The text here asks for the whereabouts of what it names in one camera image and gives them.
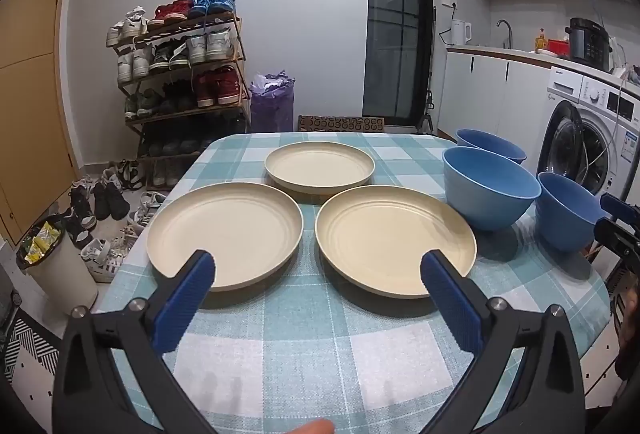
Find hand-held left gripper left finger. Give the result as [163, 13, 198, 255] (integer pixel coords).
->
[52, 250, 236, 434]

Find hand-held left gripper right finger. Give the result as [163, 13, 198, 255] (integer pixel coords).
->
[419, 250, 586, 434]

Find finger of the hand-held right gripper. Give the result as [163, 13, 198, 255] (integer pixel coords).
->
[600, 193, 640, 227]
[594, 218, 640, 265]

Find large cream plate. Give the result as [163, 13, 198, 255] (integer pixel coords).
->
[315, 185, 478, 300]
[146, 182, 304, 293]

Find large blue bowl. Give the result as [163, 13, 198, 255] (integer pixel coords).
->
[442, 146, 542, 232]

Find small cream plate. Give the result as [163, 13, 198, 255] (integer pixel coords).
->
[264, 141, 376, 195]

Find person's left hand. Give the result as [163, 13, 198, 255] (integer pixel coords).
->
[289, 418, 336, 434]

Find white washing machine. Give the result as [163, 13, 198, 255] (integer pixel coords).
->
[536, 67, 640, 195]

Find teal checked tablecloth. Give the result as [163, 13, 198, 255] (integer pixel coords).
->
[97, 132, 612, 434]

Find scattered pile of sneakers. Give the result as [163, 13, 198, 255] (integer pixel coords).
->
[60, 159, 168, 284]

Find beige trash bin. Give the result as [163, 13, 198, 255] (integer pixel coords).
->
[16, 214, 99, 316]

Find dark plastic bag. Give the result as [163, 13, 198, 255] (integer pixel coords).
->
[612, 64, 640, 85]

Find yellow snack wrappers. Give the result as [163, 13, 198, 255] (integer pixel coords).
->
[20, 221, 62, 265]

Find black pressure cooker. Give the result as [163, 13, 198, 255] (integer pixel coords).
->
[566, 17, 613, 72]

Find white lower kitchen cabinet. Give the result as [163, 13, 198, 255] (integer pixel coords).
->
[437, 46, 551, 155]

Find chrome kitchen faucet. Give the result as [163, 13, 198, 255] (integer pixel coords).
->
[496, 19, 514, 50]

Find purple plastic bag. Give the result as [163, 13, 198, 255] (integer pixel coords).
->
[249, 70, 295, 133]

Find brown circle-patterned doormat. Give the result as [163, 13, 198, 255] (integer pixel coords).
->
[297, 115, 387, 133]

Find shoe rack with shoes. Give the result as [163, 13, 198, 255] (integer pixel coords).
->
[106, 0, 248, 187]

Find white electric kettle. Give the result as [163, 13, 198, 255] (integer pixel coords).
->
[451, 19, 473, 47]

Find yellow wooden door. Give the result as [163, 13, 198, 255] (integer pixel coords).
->
[0, 0, 81, 245]

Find black framed glass door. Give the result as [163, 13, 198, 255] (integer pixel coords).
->
[361, 0, 435, 131]

